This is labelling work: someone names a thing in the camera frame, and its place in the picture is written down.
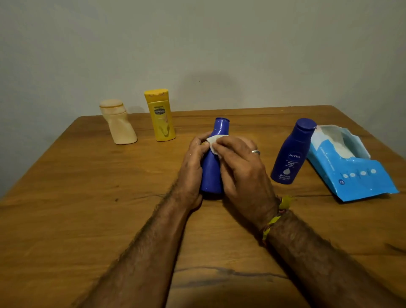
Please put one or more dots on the person's left hand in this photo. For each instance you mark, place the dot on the person's left hand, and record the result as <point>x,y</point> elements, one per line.
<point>189,177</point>

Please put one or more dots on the person's right hand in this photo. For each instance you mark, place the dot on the person's right hand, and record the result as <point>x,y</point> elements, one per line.
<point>245,181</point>

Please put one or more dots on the person's right thumb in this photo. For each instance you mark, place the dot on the person's right thumb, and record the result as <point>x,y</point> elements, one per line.
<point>227,179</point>

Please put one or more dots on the person's left fingers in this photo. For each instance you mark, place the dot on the person's left fingers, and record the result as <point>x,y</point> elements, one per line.
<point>199,146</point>

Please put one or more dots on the plain blue plastic bottle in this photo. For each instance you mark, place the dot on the plain blue plastic bottle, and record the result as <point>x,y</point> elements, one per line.
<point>212,173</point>

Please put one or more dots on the white wet wipe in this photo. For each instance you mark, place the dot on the white wet wipe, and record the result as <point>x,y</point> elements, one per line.
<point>217,139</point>

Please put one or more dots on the person's right forearm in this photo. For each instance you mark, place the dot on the person's right forearm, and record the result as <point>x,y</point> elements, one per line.
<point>320,266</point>

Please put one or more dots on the person's left forearm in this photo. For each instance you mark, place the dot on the person's left forearm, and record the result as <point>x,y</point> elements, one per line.
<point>142,257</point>

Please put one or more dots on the yellow lotion bottle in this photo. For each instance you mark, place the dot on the yellow lotion bottle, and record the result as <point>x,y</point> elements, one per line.
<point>160,115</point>

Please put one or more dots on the yellow thread wristband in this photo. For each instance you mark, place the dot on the yellow thread wristband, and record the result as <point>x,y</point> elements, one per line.
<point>276,215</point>

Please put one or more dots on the dark blue labelled lotion bottle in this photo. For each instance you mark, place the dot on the dark blue labelled lotion bottle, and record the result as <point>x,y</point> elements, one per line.
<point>293,152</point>

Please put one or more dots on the beige plastic bottle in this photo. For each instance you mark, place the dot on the beige plastic bottle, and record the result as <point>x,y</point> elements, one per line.
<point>119,125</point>

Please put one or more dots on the blue wet wipes packet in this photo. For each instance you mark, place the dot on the blue wet wipes packet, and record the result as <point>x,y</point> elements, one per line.
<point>347,165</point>

